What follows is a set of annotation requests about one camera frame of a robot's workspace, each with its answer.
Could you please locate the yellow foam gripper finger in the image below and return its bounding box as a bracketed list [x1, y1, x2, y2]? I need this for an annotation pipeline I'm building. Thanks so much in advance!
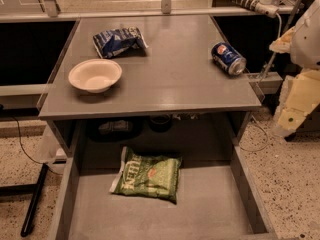
[269, 27, 295, 54]
[272, 69, 320, 137]

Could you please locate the green jalapeno chip bag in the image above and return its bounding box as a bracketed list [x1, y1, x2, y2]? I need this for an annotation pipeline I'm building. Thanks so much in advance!
[109, 146, 182, 203]

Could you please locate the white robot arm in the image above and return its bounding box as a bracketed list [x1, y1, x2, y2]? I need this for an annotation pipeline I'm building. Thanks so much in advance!
[269, 0, 320, 137]

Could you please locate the grey open drawer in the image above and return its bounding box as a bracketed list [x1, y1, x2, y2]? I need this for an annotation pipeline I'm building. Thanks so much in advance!
[48, 149, 278, 240]

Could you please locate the dark cup under counter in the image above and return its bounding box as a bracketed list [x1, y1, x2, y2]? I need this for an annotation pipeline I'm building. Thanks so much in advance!
[148, 115, 172, 133]

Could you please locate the blue chip bag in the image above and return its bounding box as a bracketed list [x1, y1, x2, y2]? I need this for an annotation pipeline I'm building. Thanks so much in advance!
[93, 27, 148, 59]

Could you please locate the dark packet under counter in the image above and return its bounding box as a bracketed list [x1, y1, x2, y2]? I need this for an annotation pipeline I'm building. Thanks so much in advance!
[86, 118, 143, 142]

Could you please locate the white power strip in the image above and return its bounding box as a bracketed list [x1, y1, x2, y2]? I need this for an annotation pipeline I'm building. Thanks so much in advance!
[231, 0, 278, 18]

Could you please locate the blue soda can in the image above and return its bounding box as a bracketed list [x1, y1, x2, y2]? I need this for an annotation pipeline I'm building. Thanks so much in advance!
[211, 42, 246, 76]

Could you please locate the white paper bowl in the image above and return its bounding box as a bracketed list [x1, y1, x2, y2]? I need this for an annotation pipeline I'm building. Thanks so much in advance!
[68, 59, 122, 93]

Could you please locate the black metal floor bar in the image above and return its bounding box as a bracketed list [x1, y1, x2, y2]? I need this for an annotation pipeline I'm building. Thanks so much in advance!
[0, 164, 49, 237]

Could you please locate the black cable on floor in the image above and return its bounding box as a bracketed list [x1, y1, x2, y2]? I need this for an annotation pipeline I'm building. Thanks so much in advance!
[9, 115, 63, 177]

